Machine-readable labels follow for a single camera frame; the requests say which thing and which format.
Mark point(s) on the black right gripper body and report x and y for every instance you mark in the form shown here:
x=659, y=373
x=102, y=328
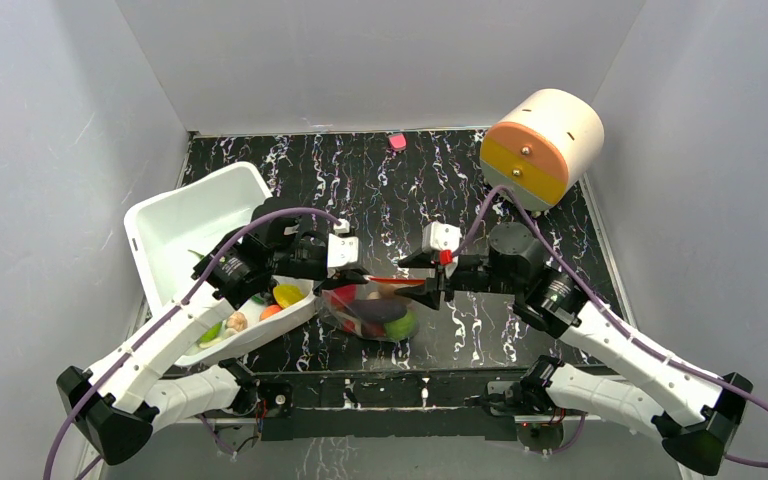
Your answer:
x=462, y=274

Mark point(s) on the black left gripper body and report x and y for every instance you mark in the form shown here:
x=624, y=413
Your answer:
x=299, y=260

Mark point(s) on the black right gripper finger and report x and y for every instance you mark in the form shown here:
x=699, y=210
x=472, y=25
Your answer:
x=431, y=292
x=420, y=260

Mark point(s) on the tan toy garlic bulb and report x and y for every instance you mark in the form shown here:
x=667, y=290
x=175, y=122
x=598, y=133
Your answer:
x=387, y=290

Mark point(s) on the clear zip bag orange zipper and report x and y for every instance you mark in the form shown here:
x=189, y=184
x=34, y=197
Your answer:
x=367, y=291

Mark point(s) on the purple toy eggplant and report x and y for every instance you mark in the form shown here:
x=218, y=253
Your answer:
x=379, y=311

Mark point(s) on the green toy custard apple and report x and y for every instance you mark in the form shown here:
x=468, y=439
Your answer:
x=401, y=328

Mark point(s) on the red toy chili pepper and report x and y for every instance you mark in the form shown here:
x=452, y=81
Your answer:
x=364, y=329

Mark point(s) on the red yellow toy pomegranate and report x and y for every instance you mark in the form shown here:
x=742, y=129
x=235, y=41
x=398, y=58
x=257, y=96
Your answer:
x=340, y=298

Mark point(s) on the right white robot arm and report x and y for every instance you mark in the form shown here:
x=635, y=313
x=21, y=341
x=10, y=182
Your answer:
x=695, y=421

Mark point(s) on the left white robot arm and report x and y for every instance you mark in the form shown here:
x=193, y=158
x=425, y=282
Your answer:
x=119, y=402

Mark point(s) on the yellow toy starfruit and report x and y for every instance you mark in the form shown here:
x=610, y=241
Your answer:
x=287, y=295

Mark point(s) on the orange toy peach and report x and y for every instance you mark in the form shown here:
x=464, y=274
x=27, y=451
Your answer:
x=270, y=311

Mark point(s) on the beige toy garlic bulb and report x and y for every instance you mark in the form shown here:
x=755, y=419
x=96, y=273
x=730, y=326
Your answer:
x=237, y=322

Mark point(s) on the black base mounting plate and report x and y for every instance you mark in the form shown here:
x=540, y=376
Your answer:
x=405, y=403

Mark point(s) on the small pink eraser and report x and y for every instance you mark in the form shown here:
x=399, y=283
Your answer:
x=397, y=142

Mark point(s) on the light green toy fruit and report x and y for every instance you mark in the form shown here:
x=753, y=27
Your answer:
x=211, y=334

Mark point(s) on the white plastic bin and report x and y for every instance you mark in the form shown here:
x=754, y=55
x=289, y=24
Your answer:
x=162, y=228

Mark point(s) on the round cream drawer cabinet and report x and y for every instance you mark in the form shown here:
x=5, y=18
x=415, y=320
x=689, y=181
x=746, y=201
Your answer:
x=542, y=147

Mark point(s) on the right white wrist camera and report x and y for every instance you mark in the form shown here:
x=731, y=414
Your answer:
x=442, y=240

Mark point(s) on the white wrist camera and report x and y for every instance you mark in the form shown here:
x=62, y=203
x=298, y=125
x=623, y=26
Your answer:
x=442, y=240
x=343, y=248

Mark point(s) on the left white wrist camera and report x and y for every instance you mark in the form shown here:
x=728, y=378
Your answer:
x=343, y=248

